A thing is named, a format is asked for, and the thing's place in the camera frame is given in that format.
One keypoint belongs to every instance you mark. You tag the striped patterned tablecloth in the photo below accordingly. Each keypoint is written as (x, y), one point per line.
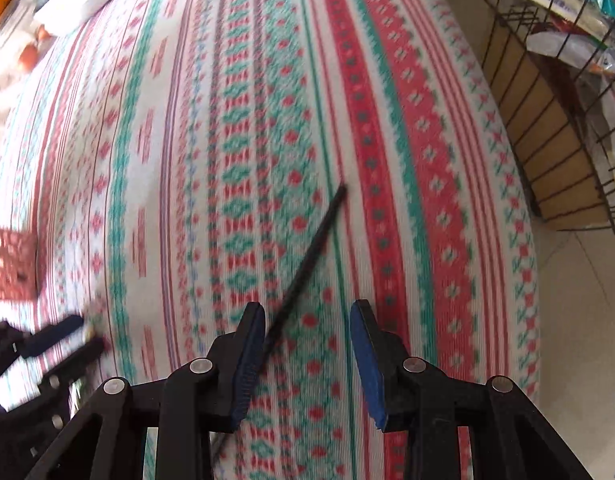
(297, 110)

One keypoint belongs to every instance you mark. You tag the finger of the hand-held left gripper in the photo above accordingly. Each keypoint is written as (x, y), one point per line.
(55, 335)
(80, 357)

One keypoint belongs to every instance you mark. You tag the brown cardboard sheet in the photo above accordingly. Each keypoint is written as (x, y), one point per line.
(547, 160)

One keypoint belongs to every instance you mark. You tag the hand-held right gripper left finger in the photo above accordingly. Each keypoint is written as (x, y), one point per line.
(247, 375)

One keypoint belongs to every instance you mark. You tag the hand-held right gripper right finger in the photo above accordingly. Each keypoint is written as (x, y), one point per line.
(370, 375)

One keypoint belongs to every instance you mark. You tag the small orange tomato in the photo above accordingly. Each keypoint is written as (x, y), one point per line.
(27, 56)
(43, 34)

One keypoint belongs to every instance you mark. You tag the red perforated utensil basket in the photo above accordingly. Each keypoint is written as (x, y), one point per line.
(10, 262)

